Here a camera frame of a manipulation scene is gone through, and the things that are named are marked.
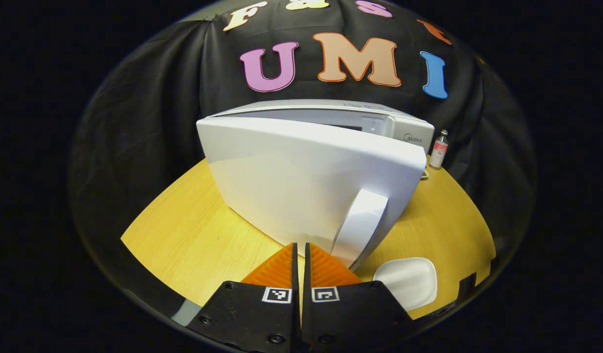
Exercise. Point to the white square plate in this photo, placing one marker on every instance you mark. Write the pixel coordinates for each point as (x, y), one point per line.
(409, 282)

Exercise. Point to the white microwave oven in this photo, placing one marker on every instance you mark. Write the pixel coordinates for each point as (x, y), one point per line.
(291, 171)

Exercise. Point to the small bottle pink label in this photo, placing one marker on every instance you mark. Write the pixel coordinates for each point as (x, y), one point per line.
(438, 152)

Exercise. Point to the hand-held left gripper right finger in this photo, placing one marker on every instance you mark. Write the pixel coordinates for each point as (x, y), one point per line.
(345, 318)

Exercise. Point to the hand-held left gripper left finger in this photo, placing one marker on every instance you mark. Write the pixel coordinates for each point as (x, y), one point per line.
(262, 318)

